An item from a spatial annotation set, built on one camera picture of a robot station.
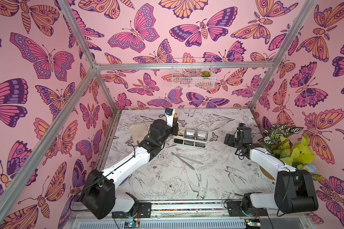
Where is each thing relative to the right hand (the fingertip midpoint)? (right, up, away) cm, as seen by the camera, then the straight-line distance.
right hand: (233, 137), depth 91 cm
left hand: (-35, +13, -13) cm, 40 cm away
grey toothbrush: (-32, -15, +1) cm, 36 cm away
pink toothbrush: (-35, -8, +6) cm, 37 cm away
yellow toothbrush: (-37, +13, -16) cm, 43 cm away
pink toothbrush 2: (-32, -18, -3) cm, 37 cm away
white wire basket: (-25, +43, +4) cm, 50 cm away
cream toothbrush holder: (-27, 0, +1) cm, 27 cm away
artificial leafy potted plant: (+15, +1, -20) cm, 25 cm away
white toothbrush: (-27, -15, +1) cm, 31 cm away
